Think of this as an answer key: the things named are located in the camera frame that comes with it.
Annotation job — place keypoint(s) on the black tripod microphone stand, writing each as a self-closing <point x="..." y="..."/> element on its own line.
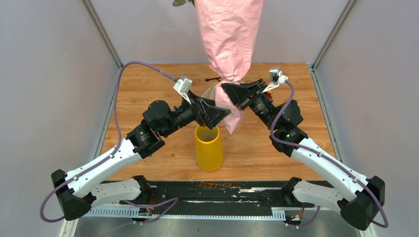
<point x="211" y="79"/>

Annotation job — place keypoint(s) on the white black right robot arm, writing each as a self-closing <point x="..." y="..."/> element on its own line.
<point x="356" y="197"/>

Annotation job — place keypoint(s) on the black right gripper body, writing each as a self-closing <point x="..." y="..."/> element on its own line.
<point x="258" y="101"/>

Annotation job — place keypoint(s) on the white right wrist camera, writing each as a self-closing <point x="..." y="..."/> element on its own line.
<point x="277" y="78"/>

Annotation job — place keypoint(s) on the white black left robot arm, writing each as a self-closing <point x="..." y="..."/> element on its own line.
<point x="81" y="189"/>

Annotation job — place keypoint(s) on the white printed ribbon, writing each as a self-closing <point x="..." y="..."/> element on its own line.
<point x="215" y="92"/>

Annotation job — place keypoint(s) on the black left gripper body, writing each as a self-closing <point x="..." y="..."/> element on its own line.
<point x="196" y="110"/>

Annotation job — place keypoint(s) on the pink flower bouquet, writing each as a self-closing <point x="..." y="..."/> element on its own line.
<point x="228" y="30"/>

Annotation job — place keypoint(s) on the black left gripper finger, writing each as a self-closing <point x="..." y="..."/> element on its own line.
<point x="214" y="116"/>
<point x="206" y="103"/>

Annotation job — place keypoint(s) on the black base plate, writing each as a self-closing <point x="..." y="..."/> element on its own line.
<point x="221" y="198"/>

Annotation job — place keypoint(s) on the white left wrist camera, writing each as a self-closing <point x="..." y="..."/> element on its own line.
<point x="182" y="87"/>

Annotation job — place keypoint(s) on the yellow cylindrical vase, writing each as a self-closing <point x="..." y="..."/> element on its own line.
<point x="208" y="148"/>

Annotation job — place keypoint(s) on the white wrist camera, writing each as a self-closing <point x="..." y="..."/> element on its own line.
<point x="182" y="87"/>
<point x="277" y="78"/>

